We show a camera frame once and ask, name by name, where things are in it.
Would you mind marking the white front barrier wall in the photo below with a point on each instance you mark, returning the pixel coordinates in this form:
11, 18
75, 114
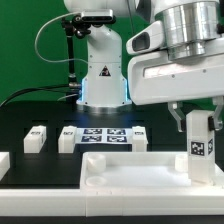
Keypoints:
207, 201

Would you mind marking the white left barrier wall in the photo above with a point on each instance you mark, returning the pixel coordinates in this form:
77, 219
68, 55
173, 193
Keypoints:
4, 163

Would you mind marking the fiducial marker sheet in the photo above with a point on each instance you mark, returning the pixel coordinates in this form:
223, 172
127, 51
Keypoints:
103, 136

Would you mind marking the white desk top tray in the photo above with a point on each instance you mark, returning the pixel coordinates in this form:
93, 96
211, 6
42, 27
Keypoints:
143, 174

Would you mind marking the white barrier wall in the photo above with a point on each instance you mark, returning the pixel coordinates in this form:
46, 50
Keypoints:
4, 163
207, 201

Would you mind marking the grey camera on stand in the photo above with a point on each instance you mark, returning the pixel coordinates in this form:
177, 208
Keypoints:
95, 16

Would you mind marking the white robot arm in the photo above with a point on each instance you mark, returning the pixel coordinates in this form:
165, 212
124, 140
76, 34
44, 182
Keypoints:
178, 56

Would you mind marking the black camera stand pole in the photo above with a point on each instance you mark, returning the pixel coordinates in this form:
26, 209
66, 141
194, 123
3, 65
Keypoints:
71, 53

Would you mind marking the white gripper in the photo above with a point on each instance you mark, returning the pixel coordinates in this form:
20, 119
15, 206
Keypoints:
154, 79

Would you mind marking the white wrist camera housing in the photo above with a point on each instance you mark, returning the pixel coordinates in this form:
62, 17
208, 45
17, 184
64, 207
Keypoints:
148, 40

